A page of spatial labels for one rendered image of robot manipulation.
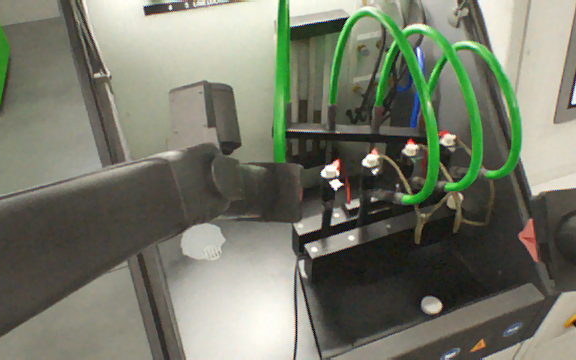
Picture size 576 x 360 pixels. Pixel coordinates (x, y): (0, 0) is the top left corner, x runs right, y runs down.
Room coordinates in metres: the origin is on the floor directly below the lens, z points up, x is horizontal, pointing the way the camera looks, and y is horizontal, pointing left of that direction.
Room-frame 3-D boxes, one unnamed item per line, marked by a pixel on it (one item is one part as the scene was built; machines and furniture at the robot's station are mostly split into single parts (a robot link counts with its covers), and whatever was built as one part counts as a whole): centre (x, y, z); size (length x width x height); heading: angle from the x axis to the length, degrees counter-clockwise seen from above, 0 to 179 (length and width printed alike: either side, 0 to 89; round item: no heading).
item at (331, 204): (0.61, -0.07, 1.03); 0.05 x 0.03 x 0.21; 22
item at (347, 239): (0.66, -0.18, 0.91); 0.34 x 0.10 x 0.15; 112
